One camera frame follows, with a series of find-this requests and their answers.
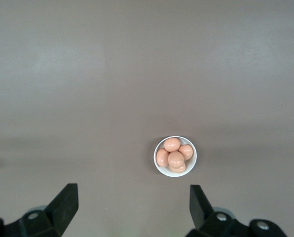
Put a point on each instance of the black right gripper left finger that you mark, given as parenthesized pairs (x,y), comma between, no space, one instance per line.
(55,217)

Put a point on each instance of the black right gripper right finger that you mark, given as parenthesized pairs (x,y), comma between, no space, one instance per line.
(208,222)

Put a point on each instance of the brown egg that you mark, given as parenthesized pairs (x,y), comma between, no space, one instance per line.
(187,151)
(175,158)
(179,169)
(172,144)
(161,158)

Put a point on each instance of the white round bowl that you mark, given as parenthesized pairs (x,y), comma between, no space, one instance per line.
(190,170)

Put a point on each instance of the brown table cover sheet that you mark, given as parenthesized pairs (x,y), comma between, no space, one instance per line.
(87,74)

